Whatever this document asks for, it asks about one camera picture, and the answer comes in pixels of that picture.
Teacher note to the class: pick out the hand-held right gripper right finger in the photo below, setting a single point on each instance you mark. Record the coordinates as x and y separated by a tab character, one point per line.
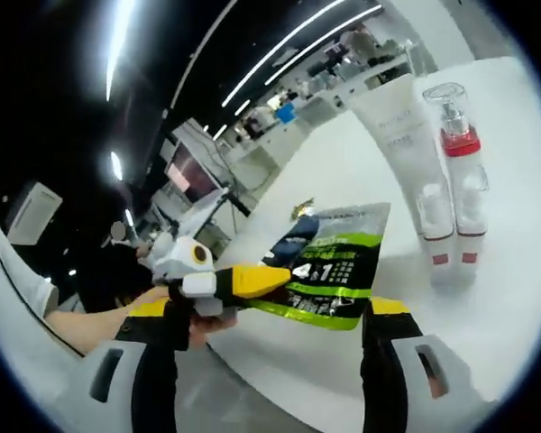
378	370

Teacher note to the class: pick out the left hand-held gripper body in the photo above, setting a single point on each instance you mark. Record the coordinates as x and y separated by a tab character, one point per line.
180	257

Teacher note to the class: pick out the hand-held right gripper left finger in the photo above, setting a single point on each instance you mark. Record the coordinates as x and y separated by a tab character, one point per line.
153	383

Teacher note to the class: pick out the green black skincare sachet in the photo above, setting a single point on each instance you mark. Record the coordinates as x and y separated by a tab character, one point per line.
333	252

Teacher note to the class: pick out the gold foil skincare sachet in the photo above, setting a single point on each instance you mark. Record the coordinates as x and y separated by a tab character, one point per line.
303	208

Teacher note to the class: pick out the large white skincare tube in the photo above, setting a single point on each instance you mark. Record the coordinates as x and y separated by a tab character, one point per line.
401	144

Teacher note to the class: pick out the red collar pump skincare bottle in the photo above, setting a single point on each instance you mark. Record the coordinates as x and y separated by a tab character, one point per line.
460	143

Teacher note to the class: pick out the person's left hand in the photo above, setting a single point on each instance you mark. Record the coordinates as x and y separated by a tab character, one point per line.
207	329

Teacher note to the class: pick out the white computer monitor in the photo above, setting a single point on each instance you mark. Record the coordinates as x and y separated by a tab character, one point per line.
189	176

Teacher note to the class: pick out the row of white office desks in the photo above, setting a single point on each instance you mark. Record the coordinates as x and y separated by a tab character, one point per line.
261	158

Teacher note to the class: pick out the white ceiling unit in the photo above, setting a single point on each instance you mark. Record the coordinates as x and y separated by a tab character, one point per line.
33	209

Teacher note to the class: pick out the person in white shirt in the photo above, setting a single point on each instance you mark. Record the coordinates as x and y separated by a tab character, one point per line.
18	288

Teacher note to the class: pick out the blue box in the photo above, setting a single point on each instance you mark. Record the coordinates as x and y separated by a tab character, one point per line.
287	113

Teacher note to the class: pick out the wide ceiling light strip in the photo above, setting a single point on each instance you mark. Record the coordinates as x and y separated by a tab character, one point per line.
119	45

